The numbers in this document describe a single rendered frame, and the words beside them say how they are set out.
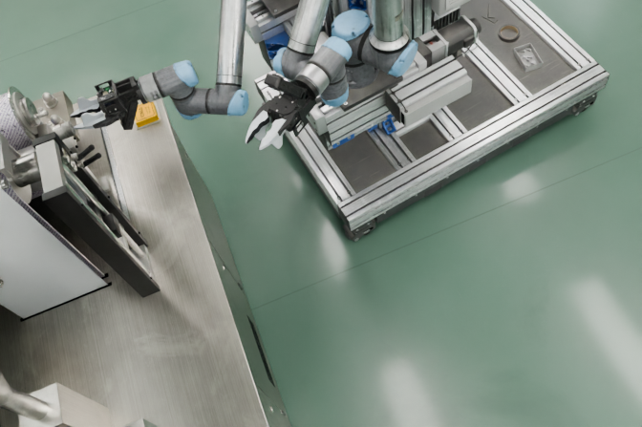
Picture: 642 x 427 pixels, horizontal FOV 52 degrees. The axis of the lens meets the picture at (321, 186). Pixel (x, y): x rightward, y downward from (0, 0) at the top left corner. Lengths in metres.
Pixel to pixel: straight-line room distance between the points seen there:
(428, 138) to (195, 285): 1.31
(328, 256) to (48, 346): 1.26
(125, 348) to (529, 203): 1.75
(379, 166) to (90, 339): 1.36
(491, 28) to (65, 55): 2.21
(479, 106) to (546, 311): 0.87
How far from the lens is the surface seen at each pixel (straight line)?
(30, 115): 1.78
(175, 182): 1.96
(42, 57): 3.88
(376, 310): 2.63
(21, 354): 1.92
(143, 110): 2.12
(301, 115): 1.59
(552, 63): 3.02
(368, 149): 2.71
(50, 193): 1.39
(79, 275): 1.81
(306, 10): 1.75
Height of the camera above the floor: 2.48
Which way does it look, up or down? 59 degrees down
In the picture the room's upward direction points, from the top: 15 degrees counter-clockwise
